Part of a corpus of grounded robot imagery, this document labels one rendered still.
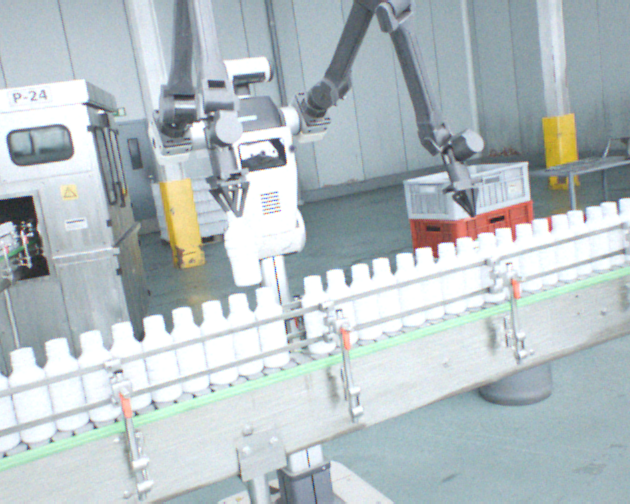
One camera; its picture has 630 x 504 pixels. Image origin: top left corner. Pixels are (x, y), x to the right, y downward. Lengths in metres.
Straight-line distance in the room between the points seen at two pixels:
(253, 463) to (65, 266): 3.76
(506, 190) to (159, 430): 3.07
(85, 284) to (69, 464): 3.77
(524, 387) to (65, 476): 2.66
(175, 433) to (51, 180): 3.78
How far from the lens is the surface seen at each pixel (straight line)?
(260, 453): 1.53
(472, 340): 1.75
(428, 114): 1.98
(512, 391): 3.72
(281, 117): 2.23
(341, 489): 2.60
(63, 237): 5.12
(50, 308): 5.23
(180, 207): 9.16
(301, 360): 1.55
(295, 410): 1.54
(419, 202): 4.10
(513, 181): 4.23
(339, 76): 2.09
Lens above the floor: 1.48
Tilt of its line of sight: 10 degrees down
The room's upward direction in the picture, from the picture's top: 9 degrees counter-clockwise
